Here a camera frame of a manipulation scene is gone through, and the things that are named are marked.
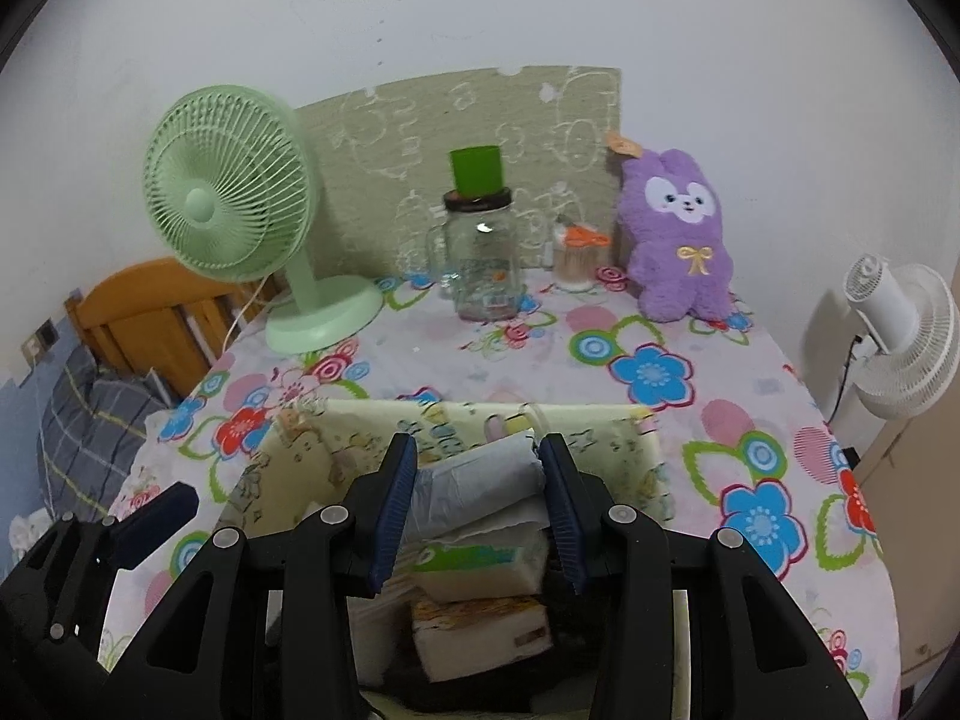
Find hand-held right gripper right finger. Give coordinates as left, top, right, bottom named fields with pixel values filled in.
left=536, top=433, right=863, bottom=720

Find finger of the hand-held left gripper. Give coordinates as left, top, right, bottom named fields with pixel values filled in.
left=30, top=484, right=200, bottom=616

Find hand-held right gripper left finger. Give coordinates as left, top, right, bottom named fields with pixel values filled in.
left=112, top=433, right=419, bottom=720

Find pale grey plastic bundle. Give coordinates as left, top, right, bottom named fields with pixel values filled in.
left=409, top=431, right=548, bottom=541

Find green label tissue pack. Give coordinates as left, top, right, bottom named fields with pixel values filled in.
left=390, top=529, right=550, bottom=602

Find yellow-green printed fabric storage box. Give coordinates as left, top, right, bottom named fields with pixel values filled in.
left=225, top=397, right=672, bottom=720

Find white towel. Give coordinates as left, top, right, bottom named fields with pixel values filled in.
left=352, top=596, right=417, bottom=691

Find yellow printed tissue pack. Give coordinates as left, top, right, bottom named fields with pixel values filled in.
left=411, top=595, right=554, bottom=683

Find black cloth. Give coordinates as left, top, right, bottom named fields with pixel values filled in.
left=360, top=570, right=601, bottom=715

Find grey plaid bedding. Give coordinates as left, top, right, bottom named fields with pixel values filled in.
left=37, top=349, right=170, bottom=522

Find grey white clothes pile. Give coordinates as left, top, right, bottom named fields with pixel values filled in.
left=9, top=514, right=46, bottom=563

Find floral tablecloth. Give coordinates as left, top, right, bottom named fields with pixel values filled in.
left=97, top=270, right=901, bottom=720

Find wooden headboard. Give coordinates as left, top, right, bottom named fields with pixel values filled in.
left=64, top=259, right=290, bottom=400

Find cotton swab container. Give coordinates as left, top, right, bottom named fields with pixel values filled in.
left=553, top=229, right=601, bottom=290

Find purple plush bunny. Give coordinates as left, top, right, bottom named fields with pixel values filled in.
left=606, top=131, right=736, bottom=323

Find orange scissors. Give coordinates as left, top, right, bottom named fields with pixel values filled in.
left=555, top=216, right=612, bottom=247

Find green desk fan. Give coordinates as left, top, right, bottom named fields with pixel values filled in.
left=142, top=86, right=385, bottom=355

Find beige door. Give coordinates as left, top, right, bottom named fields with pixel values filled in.
left=851, top=409, right=960, bottom=698

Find green plastic cup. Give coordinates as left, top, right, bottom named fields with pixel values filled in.
left=448, top=144, right=507, bottom=197

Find white standing fan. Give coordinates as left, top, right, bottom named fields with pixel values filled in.
left=844, top=255, right=960, bottom=417

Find green cartoon printed board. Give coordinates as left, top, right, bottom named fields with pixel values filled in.
left=296, top=66, right=622, bottom=275

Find wall socket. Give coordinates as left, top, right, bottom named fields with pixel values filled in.
left=21, top=319, right=59, bottom=367

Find white fan cable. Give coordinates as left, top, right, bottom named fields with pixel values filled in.
left=225, top=277, right=271, bottom=350

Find glass jar with handle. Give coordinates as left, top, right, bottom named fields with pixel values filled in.
left=426, top=187, right=526, bottom=323

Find black fan cable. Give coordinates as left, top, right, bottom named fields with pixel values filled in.
left=825, top=330, right=863, bottom=421

